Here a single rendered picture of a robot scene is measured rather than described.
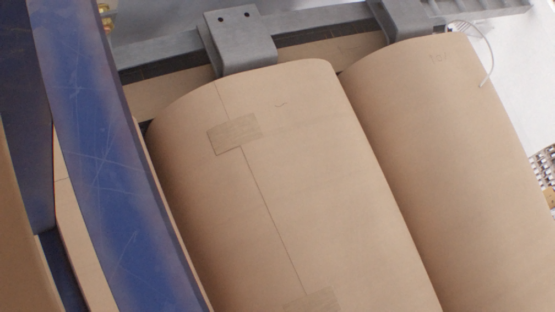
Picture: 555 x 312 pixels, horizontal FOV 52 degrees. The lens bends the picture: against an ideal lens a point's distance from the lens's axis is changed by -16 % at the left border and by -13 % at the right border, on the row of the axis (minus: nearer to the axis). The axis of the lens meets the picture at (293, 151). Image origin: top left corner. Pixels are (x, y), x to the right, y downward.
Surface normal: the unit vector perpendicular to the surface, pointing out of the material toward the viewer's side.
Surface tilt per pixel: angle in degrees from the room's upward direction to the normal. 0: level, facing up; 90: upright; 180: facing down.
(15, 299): 90
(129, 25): 180
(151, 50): 90
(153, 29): 180
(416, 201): 90
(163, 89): 90
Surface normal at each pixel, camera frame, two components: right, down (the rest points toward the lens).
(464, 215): -0.10, -0.19
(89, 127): 0.35, -0.36
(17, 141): 0.40, 0.89
